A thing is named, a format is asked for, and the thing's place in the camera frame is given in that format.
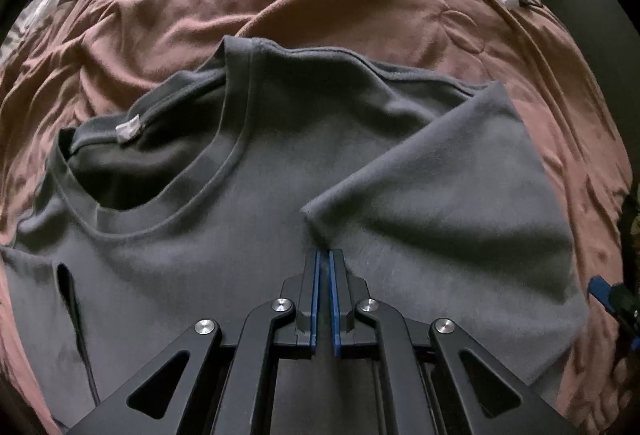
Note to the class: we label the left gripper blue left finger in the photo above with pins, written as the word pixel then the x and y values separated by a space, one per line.
pixel 307 306

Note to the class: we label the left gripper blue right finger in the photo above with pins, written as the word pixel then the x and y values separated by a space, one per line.
pixel 341 308

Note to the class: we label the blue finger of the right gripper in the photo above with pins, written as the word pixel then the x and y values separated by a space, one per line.
pixel 601 290

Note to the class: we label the dark grey t-shirt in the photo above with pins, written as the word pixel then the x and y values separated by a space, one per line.
pixel 211 189

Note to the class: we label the brown bed blanket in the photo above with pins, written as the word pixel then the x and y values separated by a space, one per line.
pixel 89 57

